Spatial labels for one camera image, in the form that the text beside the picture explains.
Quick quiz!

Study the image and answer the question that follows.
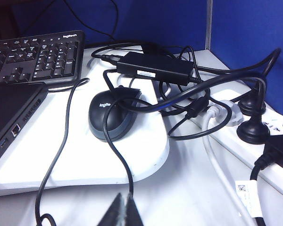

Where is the blue partition panel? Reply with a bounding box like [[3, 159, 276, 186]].
[[0, 0, 208, 51], [211, 0, 283, 121]]

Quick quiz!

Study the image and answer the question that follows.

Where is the white power strip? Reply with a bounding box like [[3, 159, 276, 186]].
[[191, 90, 283, 198]]

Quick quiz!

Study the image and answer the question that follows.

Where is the black grey Logitech mouse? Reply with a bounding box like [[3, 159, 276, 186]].
[[88, 87, 142, 143]]

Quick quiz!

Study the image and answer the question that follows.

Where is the angular black plug with cable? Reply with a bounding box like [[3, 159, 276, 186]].
[[249, 134, 283, 226]]

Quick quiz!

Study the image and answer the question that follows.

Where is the grey partition post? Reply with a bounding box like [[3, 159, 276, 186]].
[[204, 0, 214, 50]]

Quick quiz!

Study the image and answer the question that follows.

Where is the black cable crossing mouse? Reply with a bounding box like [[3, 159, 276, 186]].
[[102, 97, 161, 196]]

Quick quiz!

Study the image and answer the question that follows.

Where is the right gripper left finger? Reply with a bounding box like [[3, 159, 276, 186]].
[[96, 192, 126, 226]]

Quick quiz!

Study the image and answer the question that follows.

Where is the long thin black cable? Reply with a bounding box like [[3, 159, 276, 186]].
[[34, 77, 90, 226]]

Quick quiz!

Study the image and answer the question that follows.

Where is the thick black power cable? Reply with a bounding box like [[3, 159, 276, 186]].
[[136, 48, 282, 113]]

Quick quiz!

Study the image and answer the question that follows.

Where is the thin black monitor cable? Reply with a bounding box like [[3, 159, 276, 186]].
[[63, 0, 120, 41]]

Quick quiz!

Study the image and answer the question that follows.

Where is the black Hasee laptop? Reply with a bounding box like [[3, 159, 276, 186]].
[[0, 82, 49, 156]]

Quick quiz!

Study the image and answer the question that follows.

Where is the round black plug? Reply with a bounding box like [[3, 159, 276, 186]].
[[239, 81, 267, 116], [236, 119, 271, 145]]

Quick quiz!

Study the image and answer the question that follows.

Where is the black Logitech keyboard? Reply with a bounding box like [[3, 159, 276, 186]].
[[0, 30, 86, 89]]

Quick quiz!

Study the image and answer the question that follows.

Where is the black power adapter brick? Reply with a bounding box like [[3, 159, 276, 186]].
[[116, 51, 194, 87]]

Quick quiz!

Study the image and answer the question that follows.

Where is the black adapter power cord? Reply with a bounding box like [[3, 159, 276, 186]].
[[91, 41, 196, 65]]

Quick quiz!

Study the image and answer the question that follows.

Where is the black cable with ferrite bead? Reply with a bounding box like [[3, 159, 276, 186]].
[[155, 80, 218, 141]]

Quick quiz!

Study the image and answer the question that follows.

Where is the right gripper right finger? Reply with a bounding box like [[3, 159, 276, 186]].
[[125, 194, 144, 226]]

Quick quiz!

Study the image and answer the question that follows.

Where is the white plug with cable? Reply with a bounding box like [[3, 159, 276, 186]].
[[201, 100, 260, 226]]

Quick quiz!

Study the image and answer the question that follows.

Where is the white desk riser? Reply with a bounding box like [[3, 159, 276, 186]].
[[0, 46, 170, 197]]

